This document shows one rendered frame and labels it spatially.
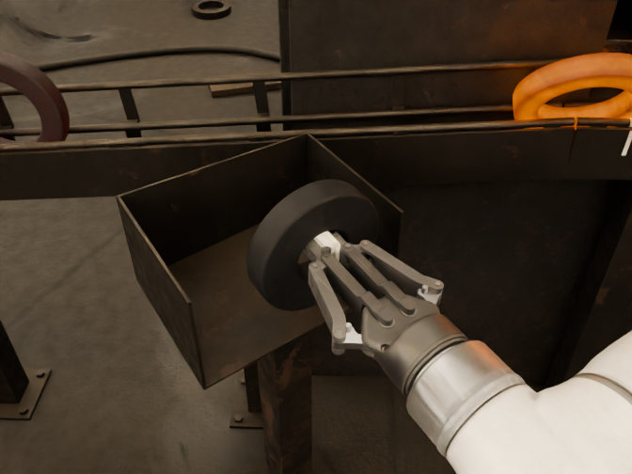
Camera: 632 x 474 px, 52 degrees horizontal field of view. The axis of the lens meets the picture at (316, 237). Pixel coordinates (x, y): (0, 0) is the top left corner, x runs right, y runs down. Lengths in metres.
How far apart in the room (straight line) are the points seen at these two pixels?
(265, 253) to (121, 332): 1.01
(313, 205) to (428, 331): 0.17
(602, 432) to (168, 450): 1.01
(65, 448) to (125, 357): 0.24
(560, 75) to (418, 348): 0.45
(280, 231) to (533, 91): 0.42
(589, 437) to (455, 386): 0.10
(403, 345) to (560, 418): 0.14
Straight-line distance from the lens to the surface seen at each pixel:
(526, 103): 0.92
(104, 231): 1.91
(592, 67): 0.88
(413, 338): 0.56
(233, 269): 0.84
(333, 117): 0.99
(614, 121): 0.99
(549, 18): 1.00
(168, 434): 1.41
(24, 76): 1.01
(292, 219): 0.63
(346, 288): 0.62
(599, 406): 0.53
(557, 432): 0.51
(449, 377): 0.53
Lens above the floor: 1.16
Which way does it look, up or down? 40 degrees down
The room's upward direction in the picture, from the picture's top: straight up
